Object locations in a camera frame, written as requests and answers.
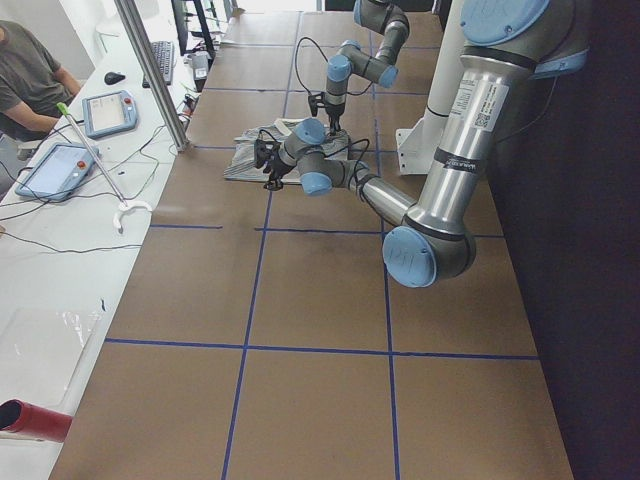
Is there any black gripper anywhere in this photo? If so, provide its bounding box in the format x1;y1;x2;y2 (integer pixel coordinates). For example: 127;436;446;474
254;139;288;190
307;92;346;136

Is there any navy white striped polo shirt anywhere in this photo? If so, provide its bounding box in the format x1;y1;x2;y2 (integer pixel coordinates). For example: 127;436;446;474
223;117;350;184

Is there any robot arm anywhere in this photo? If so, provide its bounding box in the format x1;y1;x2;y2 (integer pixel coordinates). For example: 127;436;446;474
308;0;410;135
253;1;592;288

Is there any metal reacher grabber tool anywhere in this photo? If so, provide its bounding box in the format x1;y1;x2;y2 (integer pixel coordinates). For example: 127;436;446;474
56;101;154;235

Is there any black keyboard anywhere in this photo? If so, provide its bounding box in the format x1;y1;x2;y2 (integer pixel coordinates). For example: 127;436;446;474
150;40;175;85

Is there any far blue teach pendant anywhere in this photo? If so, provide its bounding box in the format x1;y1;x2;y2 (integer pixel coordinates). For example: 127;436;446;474
82;90;138;139

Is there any blue teach pendant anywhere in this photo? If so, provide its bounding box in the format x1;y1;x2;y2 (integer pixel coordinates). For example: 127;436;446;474
82;90;138;139
15;142;95;201

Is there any black computer mouse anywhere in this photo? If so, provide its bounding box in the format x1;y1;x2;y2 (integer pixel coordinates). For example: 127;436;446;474
104;71;126;85

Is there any near blue teach pendant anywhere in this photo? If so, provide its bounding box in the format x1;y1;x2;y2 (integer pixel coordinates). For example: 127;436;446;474
15;142;95;201

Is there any seated person grey shirt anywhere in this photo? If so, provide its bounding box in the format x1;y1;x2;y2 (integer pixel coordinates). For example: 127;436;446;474
1;20;81;142

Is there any clear plastic sheet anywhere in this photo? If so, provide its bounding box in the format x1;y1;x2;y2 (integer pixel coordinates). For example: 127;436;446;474
1;308;102;408

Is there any red cylinder bottle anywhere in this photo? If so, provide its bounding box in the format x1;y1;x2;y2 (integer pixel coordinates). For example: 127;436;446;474
1;399;73;443

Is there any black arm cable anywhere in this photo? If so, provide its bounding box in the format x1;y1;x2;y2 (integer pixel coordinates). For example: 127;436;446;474
293;37;376;101
319;137;374;191

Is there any aluminium frame post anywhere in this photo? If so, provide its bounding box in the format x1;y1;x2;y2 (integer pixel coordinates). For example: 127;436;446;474
115;0;188;152

